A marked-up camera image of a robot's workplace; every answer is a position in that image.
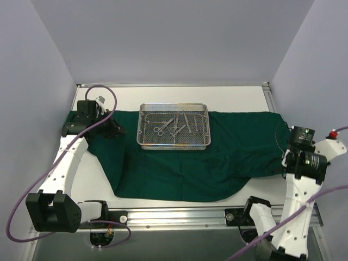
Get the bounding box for steel mesh instrument tray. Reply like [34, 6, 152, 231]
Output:
[136, 103, 211, 150]

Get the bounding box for green surgical drape cloth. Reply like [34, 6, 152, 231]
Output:
[72, 111, 290, 202]

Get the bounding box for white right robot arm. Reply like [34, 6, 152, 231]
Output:
[241, 139, 347, 260]

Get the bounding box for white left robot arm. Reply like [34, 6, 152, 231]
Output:
[26, 110, 126, 233]

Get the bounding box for steel surgical scissors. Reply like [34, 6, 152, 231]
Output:
[153, 117, 174, 136]

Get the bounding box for steel forceps clamp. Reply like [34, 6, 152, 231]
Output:
[170, 113, 187, 138]

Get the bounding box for steel tweezers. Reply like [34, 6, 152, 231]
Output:
[183, 110, 192, 134]

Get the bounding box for steel needle holder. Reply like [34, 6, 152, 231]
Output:
[194, 116, 201, 135]

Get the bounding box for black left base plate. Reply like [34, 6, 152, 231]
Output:
[88, 210, 128, 229]

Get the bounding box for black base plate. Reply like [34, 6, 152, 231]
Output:
[224, 208, 254, 227]
[88, 210, 128, 229]

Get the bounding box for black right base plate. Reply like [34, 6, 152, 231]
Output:
[224, 208, 254, 227]

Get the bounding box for aluminium front rail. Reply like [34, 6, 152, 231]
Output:
[29, 203, 324, 233]

